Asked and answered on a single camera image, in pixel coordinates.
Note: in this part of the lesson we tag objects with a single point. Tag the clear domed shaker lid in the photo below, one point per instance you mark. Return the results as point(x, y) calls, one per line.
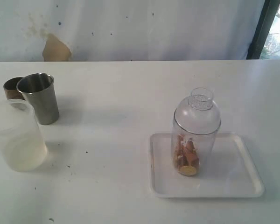
point(198, 113)

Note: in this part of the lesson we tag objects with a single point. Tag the round wooden cup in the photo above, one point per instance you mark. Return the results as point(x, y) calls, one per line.
point(10, 89)

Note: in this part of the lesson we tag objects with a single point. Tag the frosted plastic jar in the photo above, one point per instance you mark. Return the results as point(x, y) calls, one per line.
point(21, 142)

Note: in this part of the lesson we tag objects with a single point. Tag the stainless steel cup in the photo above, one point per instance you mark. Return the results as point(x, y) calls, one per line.
point(38, 90)

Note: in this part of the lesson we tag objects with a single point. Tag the dark window frame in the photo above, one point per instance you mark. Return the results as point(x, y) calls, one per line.
point(268, 13)

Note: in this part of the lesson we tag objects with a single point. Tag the clear plastic shaker tumbler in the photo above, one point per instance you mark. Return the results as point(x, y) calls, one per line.
point(203, 144)

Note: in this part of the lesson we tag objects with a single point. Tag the white plastic tray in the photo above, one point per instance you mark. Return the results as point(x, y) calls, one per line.
point(229, 171)

